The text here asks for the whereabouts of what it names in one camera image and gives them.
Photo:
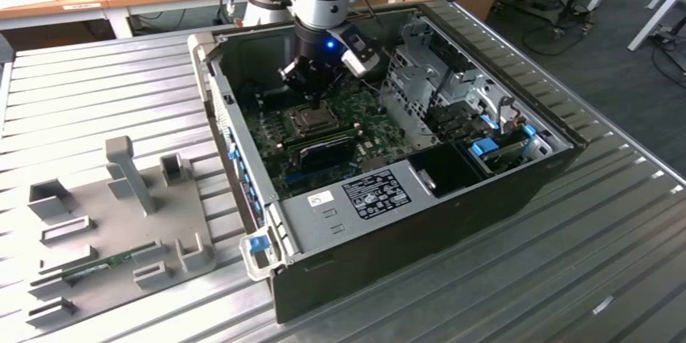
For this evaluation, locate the blue case latch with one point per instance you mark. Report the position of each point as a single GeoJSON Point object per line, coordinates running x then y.
{"type": "Point", "coordinates": [258, 244]}

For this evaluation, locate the black graphics card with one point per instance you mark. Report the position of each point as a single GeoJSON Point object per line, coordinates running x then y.
{"type": "Point", "coordinates": [327, 156]}

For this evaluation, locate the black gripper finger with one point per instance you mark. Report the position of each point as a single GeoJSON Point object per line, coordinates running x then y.
{"type": "Point", "coordinates": [323, 96]}
{"type": "Point", "coordinates": [310, 100]}

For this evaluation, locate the small blue clip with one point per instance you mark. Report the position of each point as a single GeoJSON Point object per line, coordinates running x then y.
{"type": "Point", "coordinates": [233, 155]}

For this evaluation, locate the white tape strip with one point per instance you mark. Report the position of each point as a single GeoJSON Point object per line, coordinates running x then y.
{"type": "Point", "coordinates": [602, 305]}

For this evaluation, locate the green motherboard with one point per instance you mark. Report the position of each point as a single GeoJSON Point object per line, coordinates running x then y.
{"type": "Point", "coordinates": [378, 142]}

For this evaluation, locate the white table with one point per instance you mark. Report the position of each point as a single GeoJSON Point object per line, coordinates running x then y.
{"type": "Point", "coordinates": [658, 17]}

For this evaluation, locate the CPU socket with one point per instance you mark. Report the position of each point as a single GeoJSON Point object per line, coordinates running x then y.
{"type": "Point", "coordinates": [309, 131]}

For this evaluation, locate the green RAM stick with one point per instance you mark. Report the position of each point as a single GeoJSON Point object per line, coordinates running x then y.
{"type": "Point", "coordinates": [322, 139]}
{"type": "Point", "coordinates": [99, 266]}

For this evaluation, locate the hard disk in blue carrier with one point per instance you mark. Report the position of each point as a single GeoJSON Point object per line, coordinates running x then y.
{"type": "Point", "coordinates": [485, 146]}

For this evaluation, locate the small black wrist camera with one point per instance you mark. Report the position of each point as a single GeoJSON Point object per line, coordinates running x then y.
{"type": "Point", "coordinates": [290, 72]}

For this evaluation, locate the black PC case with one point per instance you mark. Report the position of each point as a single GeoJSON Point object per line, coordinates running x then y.
{"type": "Point", "coordinates": [408, 262]}

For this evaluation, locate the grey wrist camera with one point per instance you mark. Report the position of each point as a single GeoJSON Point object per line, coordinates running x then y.
{"type": "Point", "coordinates": [362, 51]}

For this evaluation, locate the grey parts rack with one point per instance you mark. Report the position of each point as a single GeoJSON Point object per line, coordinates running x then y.
{"type": "Point", "coordinates": [107, 234]}

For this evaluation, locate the metal drive cage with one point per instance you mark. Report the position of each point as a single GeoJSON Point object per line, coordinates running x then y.
{"type": "Point", "coordinates": [410, 78]}

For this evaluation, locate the grey power supply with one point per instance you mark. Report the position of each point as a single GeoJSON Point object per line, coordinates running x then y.
{"type": "Point", "coordinates": [317, 230]}

